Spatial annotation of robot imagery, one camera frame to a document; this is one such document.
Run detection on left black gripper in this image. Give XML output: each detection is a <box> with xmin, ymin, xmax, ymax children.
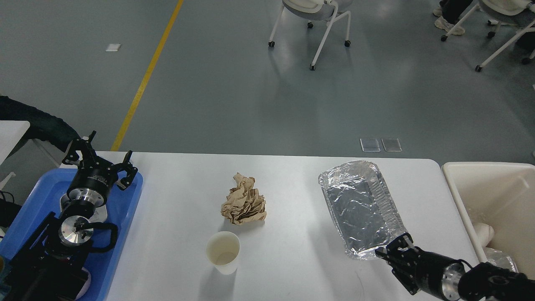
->
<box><xmin>62</xmin><ymin>131</ymin><xmax>138</xmax><ymax>206</ymax></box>

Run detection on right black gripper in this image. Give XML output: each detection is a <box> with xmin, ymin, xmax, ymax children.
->
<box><xmin>375</xmin><ymin>233</ymin><xmax>462</xmax><ymax>301</ymax></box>

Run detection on aluminium foil tray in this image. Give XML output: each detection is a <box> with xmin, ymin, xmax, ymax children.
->
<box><xmin>318</xmin><ymin>160</ymin><xmax>407</xmax><ymax>260</ymax></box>

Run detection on square steel container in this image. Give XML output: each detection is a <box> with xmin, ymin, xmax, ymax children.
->
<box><xmin>60</xmin><ymin>194</ymin><xmax>108</xmax><ymax>222</ymax></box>

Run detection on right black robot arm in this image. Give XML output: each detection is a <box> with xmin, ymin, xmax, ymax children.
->
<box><xmin>375</xmin><ymin>232</ymin><xmax>535</xmax><ymax>301</ymax></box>

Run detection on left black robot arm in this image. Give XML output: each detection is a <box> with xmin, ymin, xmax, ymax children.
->
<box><xmin>1</xmin><ymin>132</ymin><xmax>143</xmax><ymax>301</ymax></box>

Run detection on blue plastic tray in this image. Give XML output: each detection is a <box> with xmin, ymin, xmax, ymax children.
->
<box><xmin>0</xmin><ymin>169</ymin><xmax>143</xmax><ymax>301</ymax></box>

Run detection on small white side table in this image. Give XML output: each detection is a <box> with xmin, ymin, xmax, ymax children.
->
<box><xmin>0</xmin><ymin>120</ymin><xmax>30</xmax><ymax>165</ymax></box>

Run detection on beige plastic bin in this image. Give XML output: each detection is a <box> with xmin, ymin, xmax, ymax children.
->
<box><xmin>442</xmin><ymin>162</ymin><xmax>535</xmax><ymax>279</ymax></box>

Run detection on white paper cup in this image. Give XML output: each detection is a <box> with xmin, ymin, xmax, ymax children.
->
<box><xmin>206</xmin><ymin>231</ymin><xmax>241</xmax><ymax>275</ymax></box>

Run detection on crumpled brown paper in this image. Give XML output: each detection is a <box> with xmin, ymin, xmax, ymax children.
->
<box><xmin>220</xmin><ymin>173</ymin><xmax>267</xmax><ymax>225</ymax></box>

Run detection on seated person feet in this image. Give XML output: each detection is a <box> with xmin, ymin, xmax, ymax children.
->
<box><xmin>433</xmin><ymin>0</ymin><xmax>473</xmax><ymax>36</ymax></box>

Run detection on white chair centre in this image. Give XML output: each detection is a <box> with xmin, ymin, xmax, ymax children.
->
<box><xmin>268</xmin><ymin>0</ymin><xmax>353</xmax><ymax>71</ymax></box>

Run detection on white chair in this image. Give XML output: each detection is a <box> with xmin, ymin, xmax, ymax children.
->
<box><xmin>440</xmin><ymin>0</ymin><xmax>535</xmax><ymax>72</ymax></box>
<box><xmin>268</xmin><ymin>0</ymin><xmax>353</xmax><ymax>71</ymax></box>

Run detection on white chair right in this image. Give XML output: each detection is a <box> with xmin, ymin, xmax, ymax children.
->
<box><xmin>440</xmin><ymin>0</ymin><xmax>535</xmax><ymax>72</ymax></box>

